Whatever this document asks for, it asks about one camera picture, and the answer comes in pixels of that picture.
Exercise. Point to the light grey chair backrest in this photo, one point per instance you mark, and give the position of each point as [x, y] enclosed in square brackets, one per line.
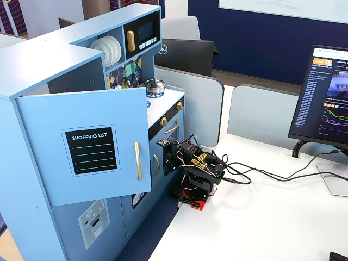
[179, 28]

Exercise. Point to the steel toy slotted spatula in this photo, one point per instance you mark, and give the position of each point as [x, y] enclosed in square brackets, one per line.
[118, 87]

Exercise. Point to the steel toy spoon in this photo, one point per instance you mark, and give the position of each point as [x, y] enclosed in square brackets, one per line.
[136, 78]

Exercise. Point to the blue fridge door shopping list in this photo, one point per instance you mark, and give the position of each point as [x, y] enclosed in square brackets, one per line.
[40, 163]

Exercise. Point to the steel toy pot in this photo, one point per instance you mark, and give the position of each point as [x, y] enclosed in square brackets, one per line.
[156, 89]

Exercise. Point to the steel pot lid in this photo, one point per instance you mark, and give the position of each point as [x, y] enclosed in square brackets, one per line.
[155, 82]

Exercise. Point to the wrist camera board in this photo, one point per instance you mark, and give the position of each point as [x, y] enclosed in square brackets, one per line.
[163, 143]

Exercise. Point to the steel toy ladle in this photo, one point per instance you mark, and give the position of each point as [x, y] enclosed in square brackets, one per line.
[127, 81]

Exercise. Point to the black toy microwave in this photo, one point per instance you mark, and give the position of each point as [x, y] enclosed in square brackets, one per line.
[148, 30]

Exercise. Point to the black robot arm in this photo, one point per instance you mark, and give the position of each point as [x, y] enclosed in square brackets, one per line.
[201, 174]

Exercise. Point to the white whiteboard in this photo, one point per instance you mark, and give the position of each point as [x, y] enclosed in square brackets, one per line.
[272, 8]

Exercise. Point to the silver monitor stand base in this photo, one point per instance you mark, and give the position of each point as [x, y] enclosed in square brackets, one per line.
[334, 185]

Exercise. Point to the black Dell monitor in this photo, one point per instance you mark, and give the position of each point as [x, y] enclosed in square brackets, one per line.
[187, 57]

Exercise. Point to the red table clamp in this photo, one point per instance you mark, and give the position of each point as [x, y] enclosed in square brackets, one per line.
[199, 205]

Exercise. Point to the monitor with lit screen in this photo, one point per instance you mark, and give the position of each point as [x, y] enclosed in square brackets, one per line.
[312, 108]

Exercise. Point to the gold stove knob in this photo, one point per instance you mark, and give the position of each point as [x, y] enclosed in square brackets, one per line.
[163, 121]
[179, 105]

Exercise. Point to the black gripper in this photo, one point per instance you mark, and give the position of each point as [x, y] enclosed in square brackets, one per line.
[171, 161]

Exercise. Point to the grey desk divider panel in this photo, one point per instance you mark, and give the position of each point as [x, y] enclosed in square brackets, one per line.
[258, 114]
[201, 108]

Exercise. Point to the blue wooden toy kitchen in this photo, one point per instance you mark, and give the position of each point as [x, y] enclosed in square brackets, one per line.
[32, 68]

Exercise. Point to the black keyboard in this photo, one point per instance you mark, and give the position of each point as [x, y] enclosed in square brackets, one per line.
[340, 257]

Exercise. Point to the white toy plate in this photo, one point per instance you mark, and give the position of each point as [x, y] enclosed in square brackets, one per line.
[112, 54]
[108, 37]
[101, 41]

